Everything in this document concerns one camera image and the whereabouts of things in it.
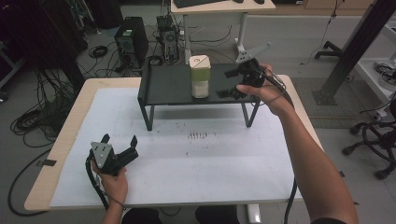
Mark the person's right leg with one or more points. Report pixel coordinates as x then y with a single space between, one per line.
216 216

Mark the beige and green carton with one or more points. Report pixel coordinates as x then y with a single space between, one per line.
200 77

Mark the person's left leg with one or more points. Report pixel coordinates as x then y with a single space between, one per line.
141 217

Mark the person's right hand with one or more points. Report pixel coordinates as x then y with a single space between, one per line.
274 93

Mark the black metal post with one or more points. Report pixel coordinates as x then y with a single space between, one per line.
358 40

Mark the black metal shelf rack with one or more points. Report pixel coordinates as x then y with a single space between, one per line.
171 84

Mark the black tape piece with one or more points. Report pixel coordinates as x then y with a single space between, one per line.
49 162

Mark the person's leg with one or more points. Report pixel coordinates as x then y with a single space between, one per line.
141 217
216 216

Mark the wooden desk with white legs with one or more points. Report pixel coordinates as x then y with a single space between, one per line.
224 7

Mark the dark curtain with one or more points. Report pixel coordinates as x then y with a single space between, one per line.
37 34

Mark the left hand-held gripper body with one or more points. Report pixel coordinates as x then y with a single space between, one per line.
107 161

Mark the black office chair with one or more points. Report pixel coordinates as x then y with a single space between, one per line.
376 140

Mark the black computer tower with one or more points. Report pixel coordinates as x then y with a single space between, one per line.
130 40

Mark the small open computer case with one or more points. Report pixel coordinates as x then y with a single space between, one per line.
168 37

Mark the black keyboard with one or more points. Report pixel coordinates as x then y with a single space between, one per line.
199 2

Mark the person's left hand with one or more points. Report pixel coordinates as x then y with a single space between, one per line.
115 186

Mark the white shelf unit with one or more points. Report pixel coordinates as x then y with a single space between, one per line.
383 71

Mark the white table leg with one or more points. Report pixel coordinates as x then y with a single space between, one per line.
254 214

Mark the black stand foot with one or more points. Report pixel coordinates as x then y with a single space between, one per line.
328 49

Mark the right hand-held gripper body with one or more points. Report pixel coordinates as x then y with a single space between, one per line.
250 73

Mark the white table mat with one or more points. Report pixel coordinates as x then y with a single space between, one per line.
186 174

